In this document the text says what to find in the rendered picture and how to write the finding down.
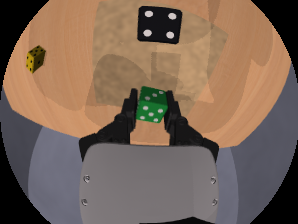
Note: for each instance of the green die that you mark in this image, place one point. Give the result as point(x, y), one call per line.
point(152, 105)

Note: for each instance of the tan mat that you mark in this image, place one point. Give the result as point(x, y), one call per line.
point(121, 62)

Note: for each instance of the black die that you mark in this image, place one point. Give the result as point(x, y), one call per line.
point(159, 24)

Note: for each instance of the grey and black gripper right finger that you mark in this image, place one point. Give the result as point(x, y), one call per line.
point(180, 132)

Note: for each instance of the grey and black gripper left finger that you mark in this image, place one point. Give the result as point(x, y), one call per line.
point(124, 123)

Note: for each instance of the yellow die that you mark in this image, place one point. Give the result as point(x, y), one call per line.
point(35, 58)

